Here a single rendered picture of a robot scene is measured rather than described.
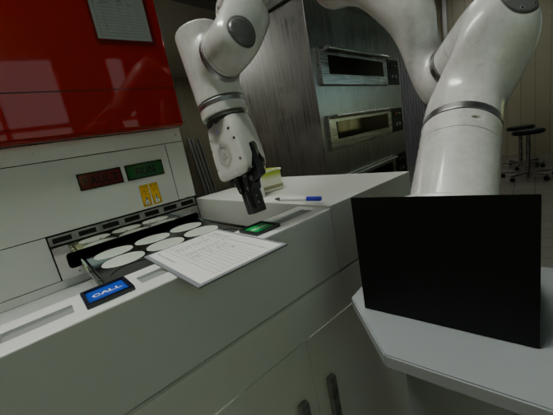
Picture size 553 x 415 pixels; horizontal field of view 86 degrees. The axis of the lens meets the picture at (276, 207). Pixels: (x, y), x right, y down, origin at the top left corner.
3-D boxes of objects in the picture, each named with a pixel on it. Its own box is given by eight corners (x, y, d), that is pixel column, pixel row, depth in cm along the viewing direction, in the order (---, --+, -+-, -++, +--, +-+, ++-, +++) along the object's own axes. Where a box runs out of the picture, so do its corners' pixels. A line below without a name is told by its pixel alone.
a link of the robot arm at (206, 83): (254, 89, 51) (230, 110, 59) (230, 14, 51) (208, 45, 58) (212, 90, 46) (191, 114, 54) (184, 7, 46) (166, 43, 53)
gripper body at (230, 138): (195, 128, 55) (215, 185, 55) (220, 104, 47) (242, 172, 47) (229, 123, 59) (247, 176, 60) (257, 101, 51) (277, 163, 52)
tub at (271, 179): (253, 193, 96) (248, 172, 94) (272, 187, 99) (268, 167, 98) (264, 193, 89) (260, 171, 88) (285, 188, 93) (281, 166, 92)
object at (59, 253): (62, 279, 84) (50, 248, 82) (201, 229, 111) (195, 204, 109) (62, 281, 82) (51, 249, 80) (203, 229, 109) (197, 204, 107)
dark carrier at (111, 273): (84, 258, 83) (83, 256, 83) (195, 221, 104) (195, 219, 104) (113, 291, 57) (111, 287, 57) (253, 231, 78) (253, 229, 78)
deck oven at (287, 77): (368, 273, 229) (325, -62, 180) (252, 252, 322) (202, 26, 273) (434, 208, 349) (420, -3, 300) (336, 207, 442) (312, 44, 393)
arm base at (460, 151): (520, 262, 46) (522, 164, 53) (546, 202, 32) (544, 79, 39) (392, 245, 57) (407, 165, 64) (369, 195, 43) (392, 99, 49)
